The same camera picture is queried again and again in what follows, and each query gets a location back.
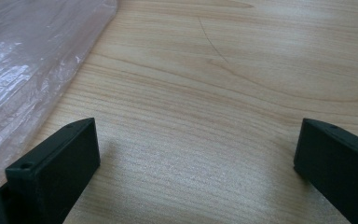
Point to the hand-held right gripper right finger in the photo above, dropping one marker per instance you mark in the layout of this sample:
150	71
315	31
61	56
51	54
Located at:
338	168

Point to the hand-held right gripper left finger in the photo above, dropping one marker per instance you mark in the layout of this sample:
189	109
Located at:
56	174

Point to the pink translucent plastic bag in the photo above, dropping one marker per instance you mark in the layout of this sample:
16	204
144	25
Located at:
21	62

